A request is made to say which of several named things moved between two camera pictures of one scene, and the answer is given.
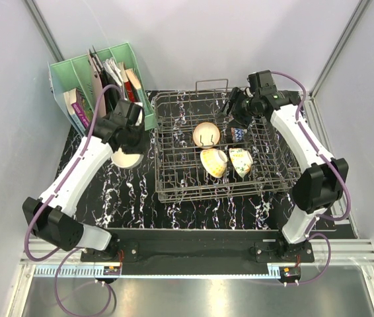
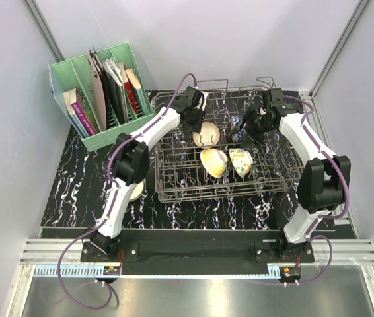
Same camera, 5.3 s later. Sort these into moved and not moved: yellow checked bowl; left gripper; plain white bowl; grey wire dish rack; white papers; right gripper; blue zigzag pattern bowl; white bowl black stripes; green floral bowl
Moved: right gripper; left gripper; plain white bowl
Not moved: green floral bowl; white papers; grey wire dish rack; white bowl black stripes; blue zigzag pattern bowl; yellow checked bowl
